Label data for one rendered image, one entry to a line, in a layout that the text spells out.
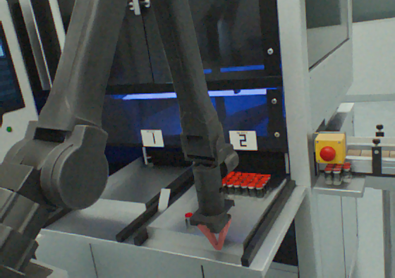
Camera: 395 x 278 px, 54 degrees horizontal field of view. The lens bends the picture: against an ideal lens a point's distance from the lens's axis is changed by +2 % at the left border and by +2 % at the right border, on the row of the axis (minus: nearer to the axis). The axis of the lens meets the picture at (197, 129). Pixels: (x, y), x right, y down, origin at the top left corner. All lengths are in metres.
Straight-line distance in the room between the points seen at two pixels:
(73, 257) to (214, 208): 1.21
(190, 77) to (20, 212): 0.37
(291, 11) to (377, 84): 4.74
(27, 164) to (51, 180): 0.05
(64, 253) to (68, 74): 1.53
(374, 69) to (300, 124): 4.65
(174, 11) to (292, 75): 0.52
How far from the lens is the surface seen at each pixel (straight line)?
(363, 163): 1.25
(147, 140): 1.37
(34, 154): 0.49
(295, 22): 1.07
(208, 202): 0.82
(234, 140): 1.20
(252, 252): 0.88
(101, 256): 1.81
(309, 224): 1.25
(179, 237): 0.96
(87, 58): 0.50
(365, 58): 5.72
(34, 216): 0.46
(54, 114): 0.50
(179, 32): 0.67
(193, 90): 0.70
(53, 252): 2.03
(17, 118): 1.55
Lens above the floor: 1.39
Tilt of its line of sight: 16 degrees down
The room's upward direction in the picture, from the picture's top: 8 degrees counter-clockwise
